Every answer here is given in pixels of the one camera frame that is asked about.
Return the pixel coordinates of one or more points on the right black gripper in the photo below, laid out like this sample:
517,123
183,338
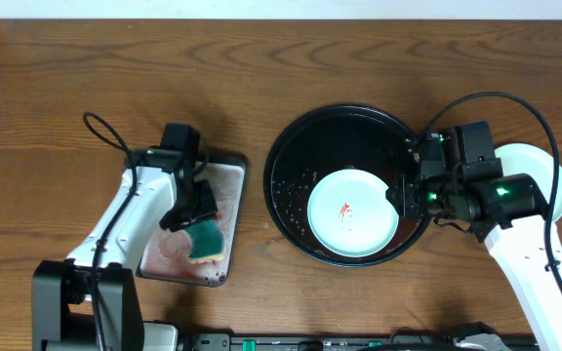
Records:
405,186

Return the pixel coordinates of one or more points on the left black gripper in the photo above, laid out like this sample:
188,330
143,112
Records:
193,210

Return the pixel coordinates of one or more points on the green scrubbing sponge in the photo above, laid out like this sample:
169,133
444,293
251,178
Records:
207,242

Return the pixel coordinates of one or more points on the mint plate with red streak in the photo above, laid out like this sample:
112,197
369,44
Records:
521,158

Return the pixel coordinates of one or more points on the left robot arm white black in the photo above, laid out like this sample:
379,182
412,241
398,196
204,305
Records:
89,300

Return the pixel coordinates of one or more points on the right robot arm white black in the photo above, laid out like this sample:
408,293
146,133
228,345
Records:
508,197

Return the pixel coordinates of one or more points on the black rectangular soapy tray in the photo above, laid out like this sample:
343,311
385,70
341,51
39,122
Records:
166,255

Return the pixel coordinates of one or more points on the round black serving tray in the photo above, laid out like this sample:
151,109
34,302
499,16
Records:
330,139

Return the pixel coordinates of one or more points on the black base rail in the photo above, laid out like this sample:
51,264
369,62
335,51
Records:
474,336

